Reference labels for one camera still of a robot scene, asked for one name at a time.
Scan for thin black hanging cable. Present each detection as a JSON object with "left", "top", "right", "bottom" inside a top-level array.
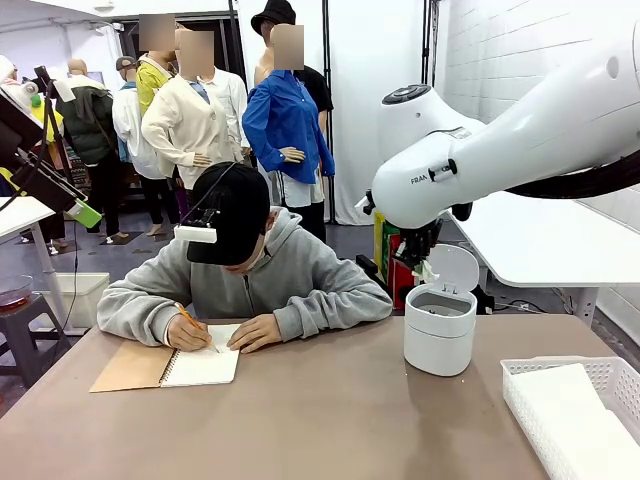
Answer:
[{"left": 62, "top": 219, "right": 80, "bottom": 332}]

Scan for dark grey stool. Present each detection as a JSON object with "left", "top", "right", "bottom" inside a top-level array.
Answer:
[{"left": 0, "top": 292, "right": 71, "bottom": 389}]

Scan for yellow bag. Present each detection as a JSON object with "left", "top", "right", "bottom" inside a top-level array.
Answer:
[{"left": 373, "top": 209, "right": 401, "bottom": 279}]

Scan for yellow pencil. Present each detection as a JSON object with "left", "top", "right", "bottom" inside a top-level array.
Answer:
[{"left": 174, "top": 302, "right": 221, "bottom": 354}]

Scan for red bag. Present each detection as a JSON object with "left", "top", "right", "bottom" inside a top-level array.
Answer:
[{"left": 389, "top": 232, "right": 417, "bottom": 310}]

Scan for mannequin in cream cardigan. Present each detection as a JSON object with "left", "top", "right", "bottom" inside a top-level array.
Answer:
[{"left": 141, "top": 29, "right": 236, "bottom": 191}]

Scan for person's left forearm grey sleeve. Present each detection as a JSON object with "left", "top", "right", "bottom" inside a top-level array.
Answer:
[{"left": 272, "top": 287, "right": 394, "bottom": 344}]

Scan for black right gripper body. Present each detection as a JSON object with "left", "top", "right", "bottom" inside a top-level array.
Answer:
[{"left": 394, "top": 217, "right": 446, "bottom": 251}]

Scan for mannequin in white hoodie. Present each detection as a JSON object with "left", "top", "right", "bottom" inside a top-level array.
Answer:
[{"left": 112, "top": 55, "right": 169, "bottom": 181}]

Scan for large white table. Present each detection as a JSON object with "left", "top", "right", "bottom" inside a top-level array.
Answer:
[{"left": 444, "top": 189, "right": 640, "bottom": 329}]

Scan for mannequin in dark green jacket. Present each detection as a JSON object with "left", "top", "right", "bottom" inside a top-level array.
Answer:
[{"left": 54, "top": 58, "right": 130, "bottom": 240}]

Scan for mannequin in white shirt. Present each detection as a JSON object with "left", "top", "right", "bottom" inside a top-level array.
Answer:
[{"left": 199, "top": 67, "right": 251, "bottom": 164}]

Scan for white paper stack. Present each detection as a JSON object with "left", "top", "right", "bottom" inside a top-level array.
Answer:
[{"left": 510, "top": 363, "right": 640, "bottom": 480}]

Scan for white head-mounted camera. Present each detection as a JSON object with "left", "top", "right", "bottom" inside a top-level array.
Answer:
[{"left": 173, "top": 162, "right": 236, "bottom": 245}]

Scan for clear bowl with red liquid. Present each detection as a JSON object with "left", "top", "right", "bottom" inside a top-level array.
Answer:
[{"left": 0, "top": 274, "right": 35, "bottom": 307}]

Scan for white perforated plastic basket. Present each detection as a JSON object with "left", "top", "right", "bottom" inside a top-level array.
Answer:
[{"left": 500, "top": 355, "right": 640, "bottom": 480}]

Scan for person's right hand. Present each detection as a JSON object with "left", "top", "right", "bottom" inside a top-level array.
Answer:
[{"left": 167, "top": 312, "right": 214, "bottom": 352}]

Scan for mannequin in black t-shirt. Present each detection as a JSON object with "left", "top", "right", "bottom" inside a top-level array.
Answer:
[{"left": 298, "top": 64, "right": 335, "bottom": 151}]

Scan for mannequin in blue shirt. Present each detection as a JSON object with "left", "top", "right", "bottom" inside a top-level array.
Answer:
[{"left": 241, "top": 24, "right": 336, "bottom": 251}]

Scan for spiral notebook with brown cover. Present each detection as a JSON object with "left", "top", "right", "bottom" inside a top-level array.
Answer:
[{"left": 89, "top": 323, "right": 242, "bottom": 394}]

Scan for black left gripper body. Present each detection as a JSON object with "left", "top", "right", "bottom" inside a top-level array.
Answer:
[{"left": 0, "top": 92, "right": 45, "bottom": 174}]

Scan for black bucket hat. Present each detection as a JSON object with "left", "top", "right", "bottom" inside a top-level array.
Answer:
[{"left": 250, "top": 0, "right": 297, "bottom": 36}]

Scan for white trash bin with lid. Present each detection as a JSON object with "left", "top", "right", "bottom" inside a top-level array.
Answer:
[{"left": 403, "top": 243, "right": 480, "bottom": 378}]

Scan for black stand pole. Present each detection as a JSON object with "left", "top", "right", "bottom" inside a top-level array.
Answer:
[{"left": 322, "top": 0, "right": 337, "bottom": 225}]

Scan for white storage bin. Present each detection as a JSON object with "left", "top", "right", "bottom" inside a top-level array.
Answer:
[{"left": 38, "top": 272, "right": 111, "bottom": 331}]

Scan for mannequin in yellow jacket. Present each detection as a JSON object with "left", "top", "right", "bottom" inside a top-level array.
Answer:
[{"left": 135, "top": 14, "right": 181, "bottom": 236}]

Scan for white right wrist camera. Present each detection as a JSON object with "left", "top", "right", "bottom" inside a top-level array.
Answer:
[{"left": 354, "top": 188, "right": 377, "bottom": 217}]

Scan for person's right forearm grey sleeve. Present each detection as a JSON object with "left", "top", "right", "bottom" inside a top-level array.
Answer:
[{"left": 96, "top": 279, "right": 201, "bottom": 347}]

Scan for person in grey hoodie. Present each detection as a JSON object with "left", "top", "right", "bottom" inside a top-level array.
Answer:
[{"left": 96, "top": 205, "right": 394, "bottom": 349}]

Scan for white tilted desk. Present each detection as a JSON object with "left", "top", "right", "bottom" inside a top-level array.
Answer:
[{"left": 0, "top": 195, "right": 71, "bottom": 332}]

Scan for black wooden blocks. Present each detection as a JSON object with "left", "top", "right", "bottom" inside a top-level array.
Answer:
[{"left": 355, "top": 253, "right": 391, "bottom": 301}]

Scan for person's left hand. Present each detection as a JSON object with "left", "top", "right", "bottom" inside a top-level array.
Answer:
[{"left": 225, "top": 313, "right": 284, "bottom": 354}]

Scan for black cap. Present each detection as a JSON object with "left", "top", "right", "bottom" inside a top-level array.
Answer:
[{"left": 186, "top": 161, "right": 271, "bottom": 266}]

